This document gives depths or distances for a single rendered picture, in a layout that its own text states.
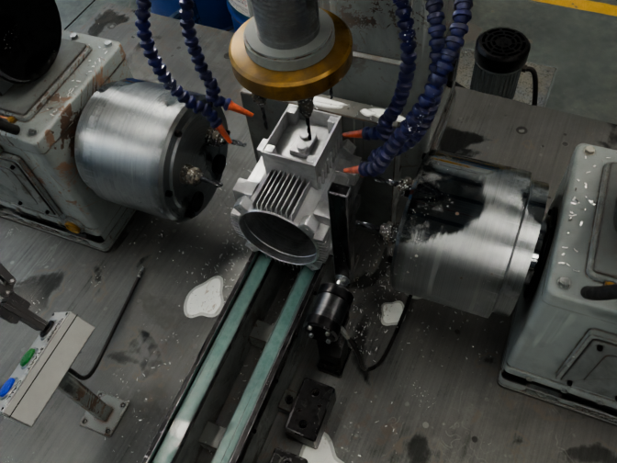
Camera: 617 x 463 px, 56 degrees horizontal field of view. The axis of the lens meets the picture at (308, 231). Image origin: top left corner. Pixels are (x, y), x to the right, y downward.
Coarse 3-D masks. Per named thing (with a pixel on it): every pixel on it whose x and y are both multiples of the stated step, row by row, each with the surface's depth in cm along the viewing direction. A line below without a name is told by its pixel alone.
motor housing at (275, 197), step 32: (352, 160) 107; (256, 192) 102; (288, 192) 99; (320, 192) 101; (352, 192) 106; (256, 224) 110; (288, 224) 114; (320, 224) 100; (288, 256) 110; (320, 256) 103
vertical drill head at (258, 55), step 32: (256, 0) 75; (288, 0) 73; (256, 32) 81; (288, 32) 77; (320, 32) 81; (256, 64) 81; (288, 64) 79; (320, 64) 80; (256, 96) 87; (288, 96) 81
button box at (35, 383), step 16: (64, 320) 90; (80, 320) 91; (48, 336) 90; (64, 336) 89; (80, 336) 91; (48, 352) 88; (64, 352) 89; (16, 368) 90; (32, 368) 86; (48, 368) 87; (64, 368) 89; (16, 384) 86; (32, 384) 85; (48, 384) 87; (0, 400) 86; (16, 400) 84; (32, 400) 85; (48, 400) 87; (16, 416) 83; (32, 416) 85
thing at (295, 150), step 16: (288, 112) 103; (320, 112) 102; (288, 128) 104; (304, 128) 104; (320, 128) 104; (336, 128) 100; (272, 144) 101; (288, 144) 102; (304, 144) 99; (320, 144) 102; (336, 144) 102; (272, 160) 99; (288, 160) 97; (304, 160) 100; (320, 160) 97; (304, 176) 99; (320, 176) 99
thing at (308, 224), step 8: (344, 144) 104; (352, 144) 105; (344, 152) 105; (352, 152) 105; (240, 200) 100; (248, 200) 100; (240, 208) 100; (248, 208) 99; (304, 216) 97; (304, 224) 95; (312, 224) 96; (312, 232) 96; (312, 264) 106; (320, 264) 106
